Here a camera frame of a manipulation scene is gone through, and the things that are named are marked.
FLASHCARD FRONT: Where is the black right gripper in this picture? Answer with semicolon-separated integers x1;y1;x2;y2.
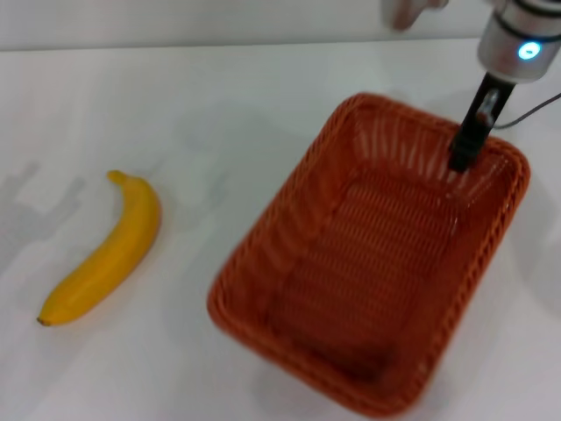
449;71;517;173

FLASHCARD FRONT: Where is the thin dark cable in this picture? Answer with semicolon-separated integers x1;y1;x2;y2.
494;91;561;129

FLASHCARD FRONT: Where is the orange woven plastic basket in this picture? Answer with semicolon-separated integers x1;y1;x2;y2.
206;91;532;419

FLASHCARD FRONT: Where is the yellow banana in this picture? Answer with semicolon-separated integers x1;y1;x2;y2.
36;169;163;327

